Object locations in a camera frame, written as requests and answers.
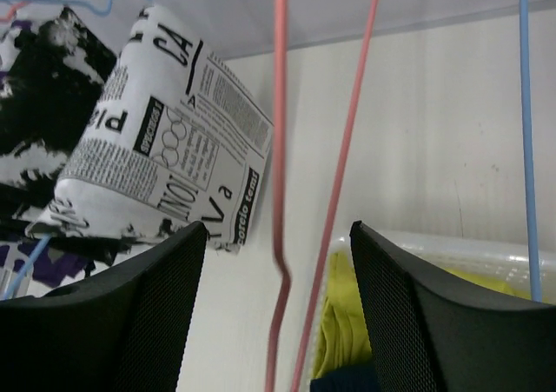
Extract white newspaper print trousers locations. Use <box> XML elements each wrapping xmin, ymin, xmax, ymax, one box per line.
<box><xmin>26</xmin><ymin>5</ymin><xmax>273</xmax><ymax>252</ymax></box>

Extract yellow-green trousers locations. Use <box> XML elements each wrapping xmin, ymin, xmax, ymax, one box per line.
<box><xmin>312</xmin><ymin>252</ymin><xmax>533</xmax><ymax>380</ymax></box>

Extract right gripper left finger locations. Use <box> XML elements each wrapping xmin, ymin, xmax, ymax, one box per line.
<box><xmin>1</xmin><ymin>222</ymin><xmax>207</xmax><ymax>391</ymax></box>

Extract white plastic basket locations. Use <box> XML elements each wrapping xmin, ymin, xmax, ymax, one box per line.
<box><xmin>295</xmin><ymin>229</ymin><xmax>530</xmax><ymax>391</ymax></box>

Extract light blue wire hanger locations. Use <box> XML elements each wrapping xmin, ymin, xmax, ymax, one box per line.
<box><xmin>519</xmin><ymin>0</ymin><xmax>542</xmax><ymax>302</ymax></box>

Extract black white floral trousers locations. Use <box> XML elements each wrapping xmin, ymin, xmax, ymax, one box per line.
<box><xmin>0</xmin><ymin>5</ymin><xmax>131</xmax><ymax>267</ymax></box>

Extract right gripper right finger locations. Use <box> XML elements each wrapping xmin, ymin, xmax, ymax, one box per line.
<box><xmin>350</xmin><ymin>221</ymin><xmax>555</xmax><ymax>391</ymax></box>

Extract navy blue trousers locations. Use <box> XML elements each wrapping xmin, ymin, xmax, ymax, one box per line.
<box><xmin>309</xmin><ymin>361</ymin><xmax>381</xmax><ymax>392</ymax></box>

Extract pink wire hanger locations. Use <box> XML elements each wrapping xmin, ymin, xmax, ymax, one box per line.
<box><xmin>1</xmin><ymin>0</ymin><xmax>36</xmax><ymax>23</ymax></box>
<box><xmin>264</xmin><ymin>0</ymin><xmax>379</xmax><ymax>391</ymax></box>

